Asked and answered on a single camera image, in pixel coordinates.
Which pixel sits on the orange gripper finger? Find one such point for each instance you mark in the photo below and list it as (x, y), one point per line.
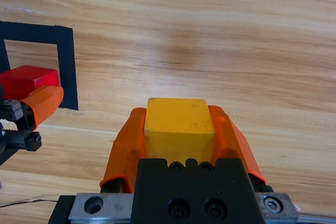
(231, 142)
(126, 150)
(46, 103)

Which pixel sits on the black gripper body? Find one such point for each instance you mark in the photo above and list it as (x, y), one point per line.
(13, 137)

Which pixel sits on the red wooden block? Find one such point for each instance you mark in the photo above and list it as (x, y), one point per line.
(23, 79)

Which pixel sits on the yellow wooden block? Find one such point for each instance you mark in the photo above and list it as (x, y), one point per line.
(178, 119)

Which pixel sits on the black tape square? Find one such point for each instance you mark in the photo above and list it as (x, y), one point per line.
(65, 64)

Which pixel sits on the aluminium rail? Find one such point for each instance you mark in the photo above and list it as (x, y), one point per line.
(317, 218)

